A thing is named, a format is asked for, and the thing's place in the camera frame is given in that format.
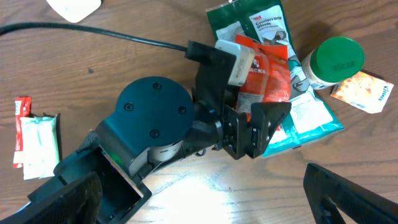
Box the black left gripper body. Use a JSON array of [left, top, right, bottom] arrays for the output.
[[185, 41, 248, 160]]

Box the green lid jar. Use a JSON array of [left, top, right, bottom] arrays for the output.
[[302, 36, 365, 90]]

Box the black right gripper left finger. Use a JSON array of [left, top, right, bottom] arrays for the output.
[[1, 172, 103, 224]]

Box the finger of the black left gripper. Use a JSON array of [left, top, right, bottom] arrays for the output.
[[245, 102, 292, 159]]

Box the white small packet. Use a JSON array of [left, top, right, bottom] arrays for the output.
[[21, 116, 60, 180]]

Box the orange Kleenex tissue pack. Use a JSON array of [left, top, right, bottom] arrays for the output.
[[330, 72, 394, 114]]

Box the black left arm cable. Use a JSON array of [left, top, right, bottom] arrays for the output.
[[0, 21, 189, 52]]

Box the red packet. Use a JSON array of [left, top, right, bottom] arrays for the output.
[[13, 96, 32, 169]]

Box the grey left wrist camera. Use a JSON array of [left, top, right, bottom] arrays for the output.
[[215, 40, 255, 86]]

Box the white barcode scanner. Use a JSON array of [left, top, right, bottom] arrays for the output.
[[47, 0, 102, 23]]

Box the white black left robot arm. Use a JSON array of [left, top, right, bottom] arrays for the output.
[[7, 42, 291, 223]]

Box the red snack bag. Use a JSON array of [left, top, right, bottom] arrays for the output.
[[235, 34, 290, 119]]

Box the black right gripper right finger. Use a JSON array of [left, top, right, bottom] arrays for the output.
[[303, 163, 397, 223]]

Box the green white 3M package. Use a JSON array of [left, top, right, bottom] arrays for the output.
[[206, 0, 344, 157]]

